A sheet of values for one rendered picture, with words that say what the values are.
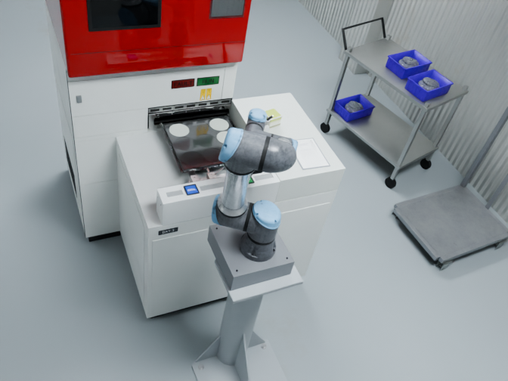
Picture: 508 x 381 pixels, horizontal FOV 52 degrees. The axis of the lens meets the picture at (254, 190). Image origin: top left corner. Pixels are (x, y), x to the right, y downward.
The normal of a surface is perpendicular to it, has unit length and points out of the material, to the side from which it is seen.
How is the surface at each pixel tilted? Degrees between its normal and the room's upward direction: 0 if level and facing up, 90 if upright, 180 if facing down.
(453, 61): 90
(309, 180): 90
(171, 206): 90
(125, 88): 90
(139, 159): 0
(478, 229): 0
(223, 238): 1
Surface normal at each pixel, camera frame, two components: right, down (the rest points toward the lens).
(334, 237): 0.15, -0.69
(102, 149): 0.38, 0.70
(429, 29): -0.91, 0.18
